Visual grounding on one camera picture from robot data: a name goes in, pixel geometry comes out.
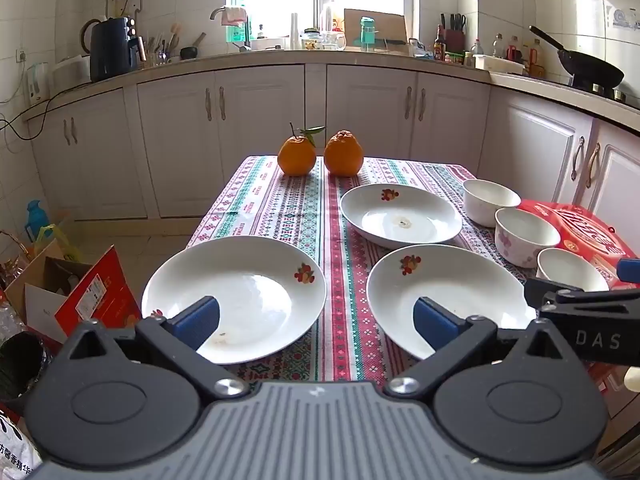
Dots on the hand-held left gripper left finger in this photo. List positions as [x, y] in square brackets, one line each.
[197, 321]

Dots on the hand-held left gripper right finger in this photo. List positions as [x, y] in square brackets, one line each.
[434, 327]

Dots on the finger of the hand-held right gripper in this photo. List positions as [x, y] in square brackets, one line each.
[552, 292]
[629, 272]

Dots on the white bowl pink flowers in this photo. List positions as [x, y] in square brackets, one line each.
[567, 270]
[522, 240]

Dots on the white plate fruit print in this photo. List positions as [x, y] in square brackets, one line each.
[450, 280]

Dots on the large white plate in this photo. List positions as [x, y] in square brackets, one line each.
[250, 290]

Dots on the person's right hand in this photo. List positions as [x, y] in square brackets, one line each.
[633, 380]

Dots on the red gift box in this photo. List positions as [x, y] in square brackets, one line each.
[585, 230]

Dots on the red carton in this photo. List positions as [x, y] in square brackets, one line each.
[100, 295]

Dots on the plain white bowl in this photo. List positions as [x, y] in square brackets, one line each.
[487, 205]

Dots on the deep white plate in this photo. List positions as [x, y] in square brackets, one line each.
[400, 215]

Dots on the patterned tablecloth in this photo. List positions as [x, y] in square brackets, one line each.
[310, 210]

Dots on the green plastic bag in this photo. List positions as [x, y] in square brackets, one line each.
[57, 242]

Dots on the open cardboard box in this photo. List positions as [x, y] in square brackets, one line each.
[37, 300]

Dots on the black bag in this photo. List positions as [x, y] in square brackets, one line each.
[22, 370]

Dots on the blue bottle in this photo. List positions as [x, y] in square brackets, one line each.
[36, 220]

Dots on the orange with leaf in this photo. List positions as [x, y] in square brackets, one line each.
[296, 157]

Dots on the bumpy orange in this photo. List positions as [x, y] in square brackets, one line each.
[343, 155]

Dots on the white kitchen cabinets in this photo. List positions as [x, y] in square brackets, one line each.
[260, 130]

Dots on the black wok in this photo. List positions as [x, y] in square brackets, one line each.
[590, 67]

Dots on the white printed bag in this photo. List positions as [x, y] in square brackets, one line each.
[15, 445]

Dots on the yellow oil bottle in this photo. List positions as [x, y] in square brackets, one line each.
[534, 60]

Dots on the white plastic tray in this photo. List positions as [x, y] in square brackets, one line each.
[497, 64]

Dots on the red bottle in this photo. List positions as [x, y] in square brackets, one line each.
[513, 52]

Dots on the clear glass bottle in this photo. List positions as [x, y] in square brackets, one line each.
[498, 46]

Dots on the black mortar with pestle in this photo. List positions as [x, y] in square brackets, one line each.
[190, 52]

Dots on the dark sauce bottle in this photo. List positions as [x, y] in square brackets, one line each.
[439, 47]

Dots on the utensil holder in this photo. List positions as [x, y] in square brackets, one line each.
[157, 52]

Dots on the knife block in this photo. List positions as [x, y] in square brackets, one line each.
[454, 37]

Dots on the white rice cooker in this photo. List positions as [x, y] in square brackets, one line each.
[71, 72]

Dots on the dark air fryer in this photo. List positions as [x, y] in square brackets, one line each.
[114, 50]

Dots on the white electric kettle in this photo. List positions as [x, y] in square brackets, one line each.
[37, 85]

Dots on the kitchen faucet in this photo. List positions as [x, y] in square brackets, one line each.
[245, 35]

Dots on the green detergent bottle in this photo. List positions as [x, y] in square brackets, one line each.
[235, 32]

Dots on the teal bottle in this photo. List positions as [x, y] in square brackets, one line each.
[367, 35]

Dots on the glass jar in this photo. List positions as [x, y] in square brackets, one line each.
[311, 41]

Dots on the cardboard sheet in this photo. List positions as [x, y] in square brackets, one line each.
[385, 25]

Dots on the pink cloth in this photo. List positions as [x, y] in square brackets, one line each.
[234, 15]

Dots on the glass pitcher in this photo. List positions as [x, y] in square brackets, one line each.
[331, 30]

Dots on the wall socket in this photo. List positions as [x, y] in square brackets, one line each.
[21, 55]

